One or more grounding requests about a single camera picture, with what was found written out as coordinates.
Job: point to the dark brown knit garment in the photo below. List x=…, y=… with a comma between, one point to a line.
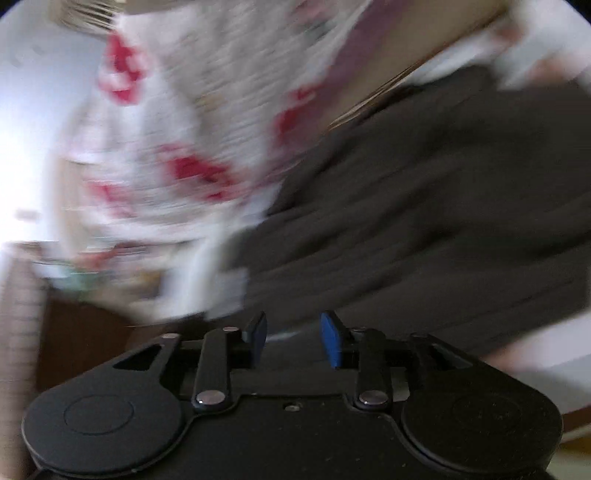
x=415, y=207

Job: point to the white blanket with red bears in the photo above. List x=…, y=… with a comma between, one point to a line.
x=184, y=115

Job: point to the tan wooden board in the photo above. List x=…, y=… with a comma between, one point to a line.
x=438, y=32

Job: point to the dark brown wooden furniture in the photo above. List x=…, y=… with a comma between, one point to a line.
x=83, y=332

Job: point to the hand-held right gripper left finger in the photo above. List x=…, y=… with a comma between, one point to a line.
x=256, y=336

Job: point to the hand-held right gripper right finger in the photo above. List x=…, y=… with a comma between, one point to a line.
x=330, y=339

